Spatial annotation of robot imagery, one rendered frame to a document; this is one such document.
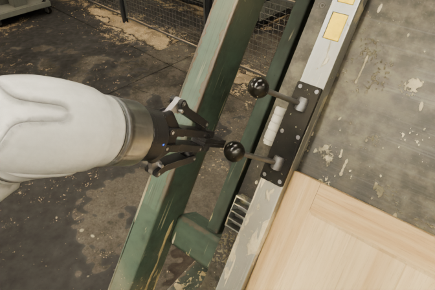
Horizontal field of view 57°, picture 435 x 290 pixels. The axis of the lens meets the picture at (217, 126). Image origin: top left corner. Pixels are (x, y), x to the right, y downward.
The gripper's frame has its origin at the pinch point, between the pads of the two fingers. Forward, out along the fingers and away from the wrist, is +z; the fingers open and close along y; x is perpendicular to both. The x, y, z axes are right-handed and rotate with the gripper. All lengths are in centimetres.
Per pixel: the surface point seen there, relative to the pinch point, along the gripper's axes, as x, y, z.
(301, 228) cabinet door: 17.9, 10.1, 13.8
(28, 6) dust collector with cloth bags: -430, -6, 229
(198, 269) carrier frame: -14, 47, 46
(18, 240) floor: -143, 116, 84
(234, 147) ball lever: 5.2, -0.9, 0.0
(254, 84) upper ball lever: 4.6, -12.2, -0.2
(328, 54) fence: 10.5, -22.3, 11.8
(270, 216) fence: 12.1, 10.3, 11.7
